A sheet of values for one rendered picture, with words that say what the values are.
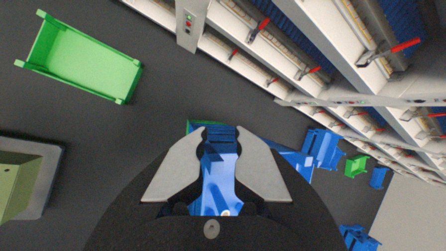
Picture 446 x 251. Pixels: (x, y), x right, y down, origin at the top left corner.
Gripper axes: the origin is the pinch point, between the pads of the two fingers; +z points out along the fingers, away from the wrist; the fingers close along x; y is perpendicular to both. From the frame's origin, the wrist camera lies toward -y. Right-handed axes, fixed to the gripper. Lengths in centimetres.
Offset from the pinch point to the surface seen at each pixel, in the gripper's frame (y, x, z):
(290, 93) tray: 12, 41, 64
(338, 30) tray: -12.8, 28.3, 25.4
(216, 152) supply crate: 6.2, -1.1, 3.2
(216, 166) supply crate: 5.9, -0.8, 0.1
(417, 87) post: 2, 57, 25
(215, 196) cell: 15.4, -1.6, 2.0
